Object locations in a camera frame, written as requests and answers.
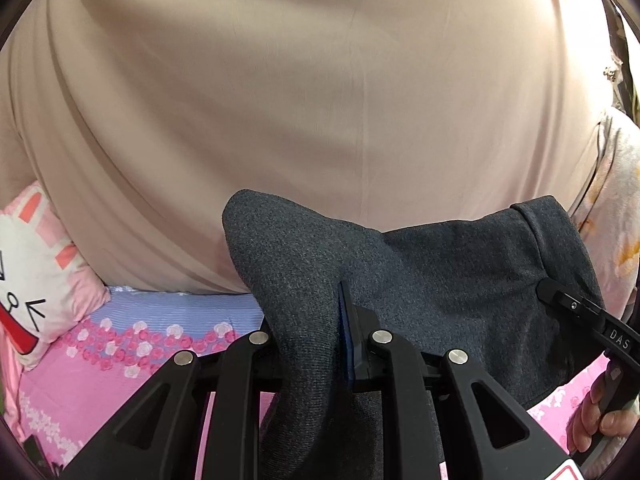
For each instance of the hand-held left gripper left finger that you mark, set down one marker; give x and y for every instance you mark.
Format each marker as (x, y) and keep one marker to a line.
(235, 395)

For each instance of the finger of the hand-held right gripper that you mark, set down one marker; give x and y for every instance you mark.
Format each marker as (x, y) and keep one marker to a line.
(565, 301)

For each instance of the person's right hand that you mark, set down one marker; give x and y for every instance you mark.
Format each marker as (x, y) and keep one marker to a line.
(587, 425)

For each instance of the pink rabbit pillow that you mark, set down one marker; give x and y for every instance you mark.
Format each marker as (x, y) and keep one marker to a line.
(35, 270)

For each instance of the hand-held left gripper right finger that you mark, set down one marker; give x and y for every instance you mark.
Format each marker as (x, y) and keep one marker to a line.
(346, 332)

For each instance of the pink floral bedsheet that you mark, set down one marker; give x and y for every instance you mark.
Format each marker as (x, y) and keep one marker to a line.
(100, 390)

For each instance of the light floral cloth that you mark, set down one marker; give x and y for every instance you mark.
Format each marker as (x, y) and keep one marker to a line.
(615, 200)

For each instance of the dark grey pants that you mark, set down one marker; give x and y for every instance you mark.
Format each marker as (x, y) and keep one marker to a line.
(425, 280)

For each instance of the large beige cloth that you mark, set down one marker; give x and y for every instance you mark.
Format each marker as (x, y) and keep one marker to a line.
(300, 110)

